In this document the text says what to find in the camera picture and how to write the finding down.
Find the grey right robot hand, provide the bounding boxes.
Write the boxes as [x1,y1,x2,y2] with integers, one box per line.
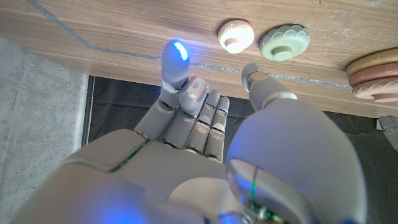
[9,39,369,224]

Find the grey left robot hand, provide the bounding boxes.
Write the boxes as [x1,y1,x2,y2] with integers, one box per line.
[376,114,398,153]

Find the pink toy disc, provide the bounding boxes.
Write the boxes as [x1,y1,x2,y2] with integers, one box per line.
[352,77,398,103]

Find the red toy disc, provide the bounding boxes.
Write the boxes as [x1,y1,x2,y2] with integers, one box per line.
[348,62,398,88]

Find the green toy disc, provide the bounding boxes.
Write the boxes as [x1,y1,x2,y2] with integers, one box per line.
[259,24,311,62]

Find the large orange toy disc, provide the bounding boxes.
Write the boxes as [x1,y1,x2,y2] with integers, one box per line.
[346,47,398,78]

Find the small cream toy disc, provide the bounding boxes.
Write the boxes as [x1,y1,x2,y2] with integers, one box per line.
[217,19,255,54]

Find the black curtain backdrop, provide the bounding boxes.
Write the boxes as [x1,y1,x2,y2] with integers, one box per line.
[82,76,398,224]

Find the black backdrop pole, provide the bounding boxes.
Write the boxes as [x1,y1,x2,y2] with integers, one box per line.
[81,76,96,147]

